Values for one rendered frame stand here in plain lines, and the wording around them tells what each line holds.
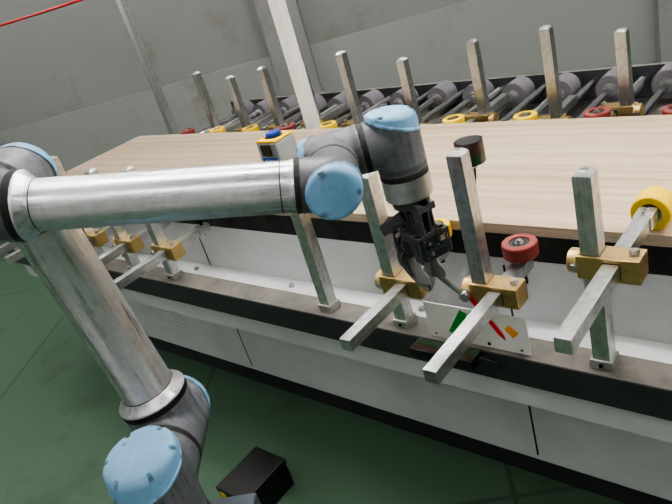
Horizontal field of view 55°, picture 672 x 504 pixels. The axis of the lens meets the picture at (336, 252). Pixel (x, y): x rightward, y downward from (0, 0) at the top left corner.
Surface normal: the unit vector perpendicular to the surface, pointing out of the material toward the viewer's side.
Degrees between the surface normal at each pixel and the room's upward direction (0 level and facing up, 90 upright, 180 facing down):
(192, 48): 90
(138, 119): 90
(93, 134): 90
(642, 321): 90
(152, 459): 5
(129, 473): 5
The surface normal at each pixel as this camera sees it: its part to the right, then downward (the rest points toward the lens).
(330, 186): 0.12, 0.43
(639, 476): -0.60, 0.50
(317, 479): -0.27, -0.86
